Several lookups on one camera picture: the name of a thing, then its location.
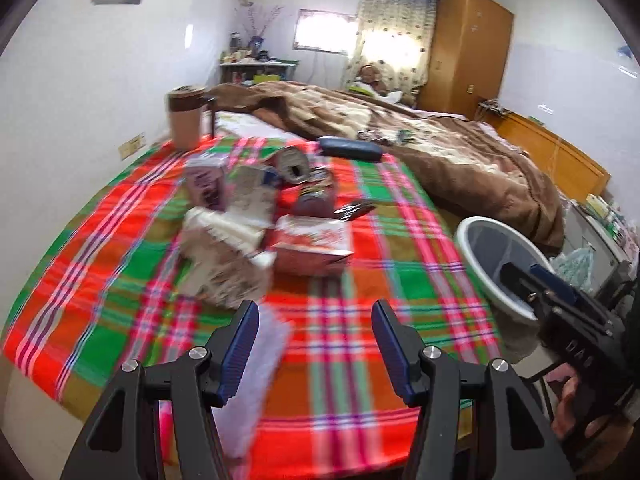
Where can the wooden headboard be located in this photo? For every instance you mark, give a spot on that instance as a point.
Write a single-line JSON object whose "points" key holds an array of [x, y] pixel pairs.
{"points": [[571, 170]]}

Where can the red drink can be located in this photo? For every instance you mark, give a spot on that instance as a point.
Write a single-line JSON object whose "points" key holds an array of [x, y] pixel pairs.
{"points": [[316, 197]]}

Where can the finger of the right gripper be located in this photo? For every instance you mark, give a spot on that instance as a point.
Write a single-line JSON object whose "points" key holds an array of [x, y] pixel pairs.
{"points": [[550, 282], [531, 286]]}

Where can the right hand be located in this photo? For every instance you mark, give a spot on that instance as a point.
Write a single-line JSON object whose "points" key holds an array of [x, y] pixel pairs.
{"points": [[598, 429]]}

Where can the brown bed blanket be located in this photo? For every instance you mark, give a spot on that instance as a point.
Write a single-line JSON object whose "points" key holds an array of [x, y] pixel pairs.
{"points": [[465, 169]]}

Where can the purple milk carton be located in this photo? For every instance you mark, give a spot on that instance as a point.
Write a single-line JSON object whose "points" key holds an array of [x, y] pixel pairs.
{"points": [[205, 177]]}

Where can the white yogurt cup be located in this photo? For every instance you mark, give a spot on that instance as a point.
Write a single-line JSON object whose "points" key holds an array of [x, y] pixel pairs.
{"points": [[253, 196]]}

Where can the wooden wardrobe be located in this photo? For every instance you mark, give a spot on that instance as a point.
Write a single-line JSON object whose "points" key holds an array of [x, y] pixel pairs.
{"points": [[468, 56]]}

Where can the plaid tablecloth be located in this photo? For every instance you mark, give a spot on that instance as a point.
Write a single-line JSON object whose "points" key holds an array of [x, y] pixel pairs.
{"points": [[112, 287]]}

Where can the patterned window curtain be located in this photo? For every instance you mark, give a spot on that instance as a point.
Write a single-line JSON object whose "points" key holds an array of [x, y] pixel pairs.
{"points": [[394, 37]]}

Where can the dark blue glasses case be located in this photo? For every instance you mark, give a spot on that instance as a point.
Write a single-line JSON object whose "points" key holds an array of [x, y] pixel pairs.
{"points": [[334, 146]]}

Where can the dark folded knife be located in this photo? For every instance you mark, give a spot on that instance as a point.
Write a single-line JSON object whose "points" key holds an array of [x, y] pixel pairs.
{"points": [[354, 210]]}

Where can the silver top tin can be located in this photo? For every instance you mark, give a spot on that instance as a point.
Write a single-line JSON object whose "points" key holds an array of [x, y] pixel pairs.
{"points": [[292, 165]]}

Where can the white bedside cabinet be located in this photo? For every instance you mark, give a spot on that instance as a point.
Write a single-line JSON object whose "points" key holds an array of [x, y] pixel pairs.
{"points": [[581, 230]]}

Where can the white round trash bin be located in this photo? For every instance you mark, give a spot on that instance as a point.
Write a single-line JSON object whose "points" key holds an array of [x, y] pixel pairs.
{"points": [[487, 245]]}

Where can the white paper bag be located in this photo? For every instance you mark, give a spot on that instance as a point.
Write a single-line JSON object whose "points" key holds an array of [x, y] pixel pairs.
{"points": [[226, 264]]}

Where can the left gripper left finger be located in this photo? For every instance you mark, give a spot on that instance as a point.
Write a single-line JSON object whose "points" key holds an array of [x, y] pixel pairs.
{"points": [[121, 437]]}

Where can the cluttered shelf desk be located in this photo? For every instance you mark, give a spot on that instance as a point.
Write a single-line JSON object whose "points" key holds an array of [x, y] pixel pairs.
{"points": [[248, 63]]}

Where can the green small box on bed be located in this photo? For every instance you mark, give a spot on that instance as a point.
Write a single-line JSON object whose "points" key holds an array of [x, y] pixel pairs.
{"points": [[404, 136]]}

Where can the red white cigarette box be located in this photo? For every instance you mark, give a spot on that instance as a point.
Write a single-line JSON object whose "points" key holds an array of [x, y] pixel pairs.
{"points": [[308, 246]]}

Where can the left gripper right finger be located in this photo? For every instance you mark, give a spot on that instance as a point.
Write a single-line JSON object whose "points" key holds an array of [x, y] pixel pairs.
{"points": [[511, 438]]}

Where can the white plastic bag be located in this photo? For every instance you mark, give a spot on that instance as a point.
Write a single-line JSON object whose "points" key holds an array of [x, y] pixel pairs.
{"points": [[576, 268]]}

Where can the brown beige thermos mug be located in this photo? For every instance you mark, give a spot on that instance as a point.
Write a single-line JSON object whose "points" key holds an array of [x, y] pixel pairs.
{"points": [[191, 112]]}

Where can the teddy bear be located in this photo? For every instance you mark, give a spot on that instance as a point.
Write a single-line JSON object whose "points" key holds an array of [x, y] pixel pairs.
{"points": [[371, 75]]}

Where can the white floral pillow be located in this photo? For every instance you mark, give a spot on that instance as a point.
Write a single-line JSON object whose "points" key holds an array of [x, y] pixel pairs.
{"points": [[242, 125]]}

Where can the white foam sleeve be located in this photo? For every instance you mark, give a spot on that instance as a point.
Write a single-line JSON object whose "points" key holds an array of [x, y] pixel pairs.
{"points": [[237, 421]]}

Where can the wall power socket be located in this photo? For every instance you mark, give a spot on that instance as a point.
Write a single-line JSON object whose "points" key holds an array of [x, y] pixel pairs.
{"points": [[132, 146]]}

